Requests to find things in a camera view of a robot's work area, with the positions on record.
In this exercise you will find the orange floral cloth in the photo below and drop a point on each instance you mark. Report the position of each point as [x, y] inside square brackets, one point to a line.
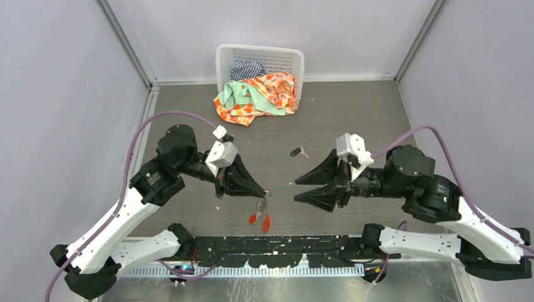
[280, 88]

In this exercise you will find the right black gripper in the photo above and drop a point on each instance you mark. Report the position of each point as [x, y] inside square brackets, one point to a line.
[322, 173]

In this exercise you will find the white slotted cable duct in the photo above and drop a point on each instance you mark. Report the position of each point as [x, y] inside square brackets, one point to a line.
[301, 270]

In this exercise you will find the mint green cloth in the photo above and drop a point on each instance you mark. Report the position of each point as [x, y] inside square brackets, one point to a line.
[249, 99]

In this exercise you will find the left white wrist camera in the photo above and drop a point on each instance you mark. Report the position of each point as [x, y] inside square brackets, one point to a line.
[223, 151]

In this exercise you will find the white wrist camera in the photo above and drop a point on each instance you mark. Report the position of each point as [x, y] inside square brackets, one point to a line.
[351, 150]
[223, 151]

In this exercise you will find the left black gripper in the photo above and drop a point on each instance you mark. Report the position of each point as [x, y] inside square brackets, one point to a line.
[238, 173]

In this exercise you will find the metal keyring holder red handle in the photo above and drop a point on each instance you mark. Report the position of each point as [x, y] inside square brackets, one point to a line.
[262, 212]

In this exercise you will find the white plastic laundry basket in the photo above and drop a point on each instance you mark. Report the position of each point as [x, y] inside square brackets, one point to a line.
[273, 58]

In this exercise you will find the blue striped cloth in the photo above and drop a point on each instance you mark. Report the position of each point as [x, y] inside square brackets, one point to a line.
[241, 70]

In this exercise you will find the key with red tag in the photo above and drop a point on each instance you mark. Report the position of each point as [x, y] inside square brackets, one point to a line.
[253, 218]

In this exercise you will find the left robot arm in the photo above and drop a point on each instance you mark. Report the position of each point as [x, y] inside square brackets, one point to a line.
[93, 263]

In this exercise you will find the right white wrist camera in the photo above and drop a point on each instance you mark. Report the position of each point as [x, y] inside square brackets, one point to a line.
[351, 150]

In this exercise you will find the key with black tag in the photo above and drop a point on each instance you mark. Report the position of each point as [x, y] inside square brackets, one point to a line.
[298, 151]

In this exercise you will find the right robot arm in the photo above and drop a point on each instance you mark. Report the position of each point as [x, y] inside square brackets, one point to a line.
[485, 249]

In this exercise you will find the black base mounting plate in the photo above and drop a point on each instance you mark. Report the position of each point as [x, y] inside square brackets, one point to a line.
[328, 251]

